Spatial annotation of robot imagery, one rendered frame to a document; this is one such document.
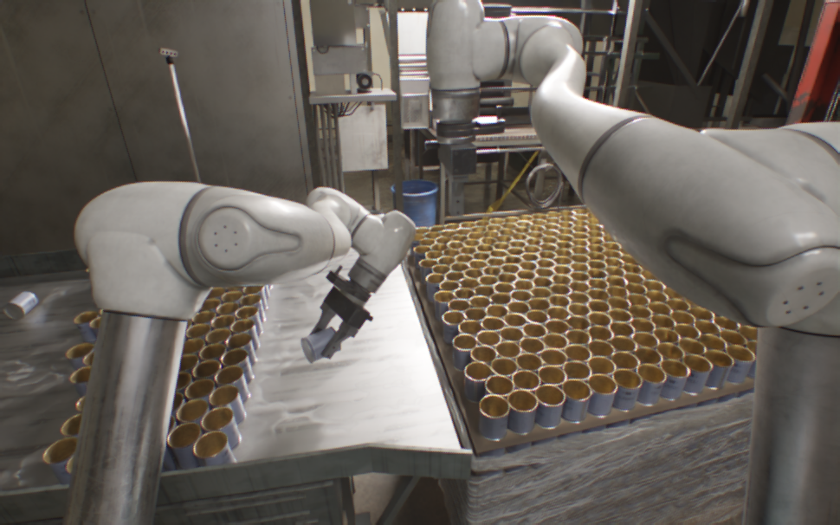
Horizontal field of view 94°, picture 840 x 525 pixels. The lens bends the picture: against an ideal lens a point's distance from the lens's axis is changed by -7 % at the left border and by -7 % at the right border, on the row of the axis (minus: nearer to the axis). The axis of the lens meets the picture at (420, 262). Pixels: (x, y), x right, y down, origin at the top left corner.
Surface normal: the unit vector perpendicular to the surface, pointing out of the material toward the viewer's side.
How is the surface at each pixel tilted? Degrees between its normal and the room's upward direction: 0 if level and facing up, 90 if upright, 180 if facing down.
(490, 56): 98
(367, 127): 90
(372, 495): 0
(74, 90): 90
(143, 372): 67
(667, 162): 42
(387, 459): 90
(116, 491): 63
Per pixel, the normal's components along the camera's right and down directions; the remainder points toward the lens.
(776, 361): -0.99, 0.11
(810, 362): -0.77, 0.18
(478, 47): 0.36, 0.42
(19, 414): -0.01, -0.88
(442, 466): -0.10, 0.47
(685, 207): -0.78, -0.14
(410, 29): 0.19, 0.59
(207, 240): 0.05, 0.01
